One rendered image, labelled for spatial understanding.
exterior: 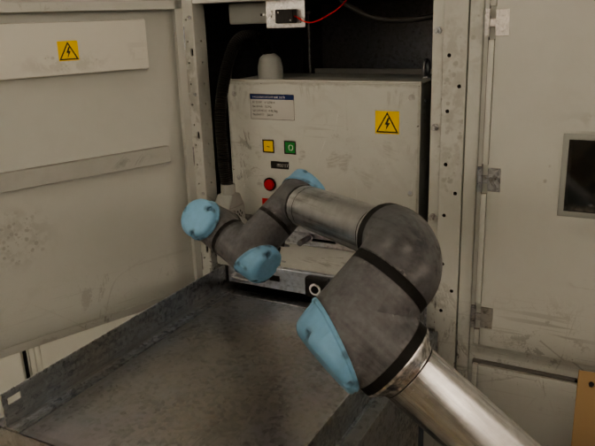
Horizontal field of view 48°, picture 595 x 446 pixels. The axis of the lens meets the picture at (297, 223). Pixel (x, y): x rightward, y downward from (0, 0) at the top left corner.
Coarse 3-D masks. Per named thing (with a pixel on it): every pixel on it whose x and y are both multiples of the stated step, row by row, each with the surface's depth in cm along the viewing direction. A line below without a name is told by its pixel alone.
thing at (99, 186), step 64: (0, 64) 134; (64, 64) 142; (128, 64) 152; (0, 128) 139; (64, 128) 148; (128, 128) 158; (0, 192) 140; (64, 192) 151; (128, 192) 162; (192, 192) 170; (0, 256) 144; (64, 256) 154; (128, 256) 165; (192, 256) 178; (0, 320) 147; (64, 320) 157
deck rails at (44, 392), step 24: (192, 288) 165; (216, 288) 174; (144, 312) 150; (168, 312) 157; (192, 312) 163; (120, 336) 144; (144, 336) 151; (72, 360) 132; (96, 360) 138; (120, 360) 141; (24, 384) 122; (48, 384) 127; (72, 384) 132; (24, 408) 122; (48, 408) 125; (336, 408) 110; (360, 408) 120; (336, 432) 111
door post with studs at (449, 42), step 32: (448, 0) 129; (448, 32) 131; (448, 64) 133; (448, 96) 134; (448, 128) 136; (448, 160) 138; (448, 192) 140; (448, 224) 142; (448, 256) 144; (448, 288) 146; (448, 320) 148; (448, 352) 150
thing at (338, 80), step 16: (240, 80) 161; (256, 80) 159; (272, 80) 157; (288, 80) 155; (304, 80) 153; (320, 80) 152; (336, 80) 150; (352, 80) 154; (368, 80) 152; (384, 80) 151; (400, 80) 150; (416, 80) 148; (320, 240) 166
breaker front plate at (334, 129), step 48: (240, 96) 162; (336, 96) 151; (384, 96) 145; (240, 144) 166; (336, 144) 154; (384, 144) 148; (240, 192) 170; (336, 192) 157; (384, 192) 152; (288, 240) 167
